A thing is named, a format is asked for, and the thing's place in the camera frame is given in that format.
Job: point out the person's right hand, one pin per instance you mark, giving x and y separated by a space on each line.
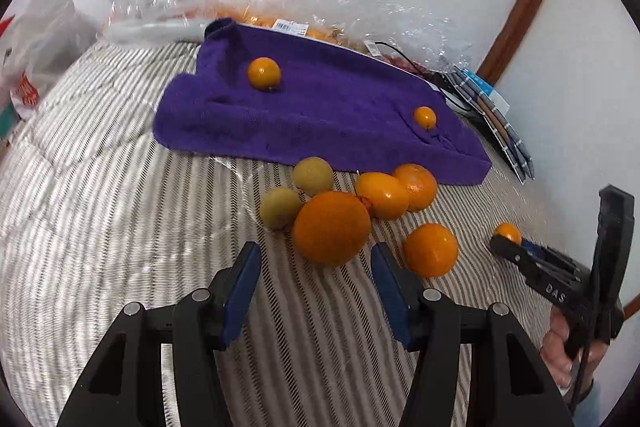
554 347

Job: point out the blue white tissue box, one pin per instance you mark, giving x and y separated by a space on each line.
485 87

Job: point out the pile of brown small fruits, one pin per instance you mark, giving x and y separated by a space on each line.
332 38

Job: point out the pack of dark red fruits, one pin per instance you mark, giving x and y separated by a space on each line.
405 66

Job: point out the small orange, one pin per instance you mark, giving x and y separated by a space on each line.
508 232
424 117

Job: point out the medium orange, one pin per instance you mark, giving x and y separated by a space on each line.
263 74
431 249
419 187

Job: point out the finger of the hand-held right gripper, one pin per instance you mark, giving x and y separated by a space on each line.
537 249
537 279

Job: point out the pile of bagged oranges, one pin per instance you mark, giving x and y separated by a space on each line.
250 14

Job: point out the purple towel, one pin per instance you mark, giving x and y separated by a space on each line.
325 112

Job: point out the green round fruit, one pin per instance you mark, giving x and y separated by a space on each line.
279 207
313 176

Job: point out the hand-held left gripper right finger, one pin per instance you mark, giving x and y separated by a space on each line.
395 302

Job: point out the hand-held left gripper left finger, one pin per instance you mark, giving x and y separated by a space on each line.
240 294

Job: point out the large orange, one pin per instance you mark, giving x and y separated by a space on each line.
331 227

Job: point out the white plastic bag red print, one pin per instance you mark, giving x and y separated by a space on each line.
40 47

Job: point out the checkered dark blue cloth bag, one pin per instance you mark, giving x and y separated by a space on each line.
505 137

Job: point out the oblong orange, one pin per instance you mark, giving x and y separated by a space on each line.
382 195

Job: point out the small red tomato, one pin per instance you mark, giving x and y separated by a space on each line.
366 203

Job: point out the striped quilt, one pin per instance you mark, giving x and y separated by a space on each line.
125 207

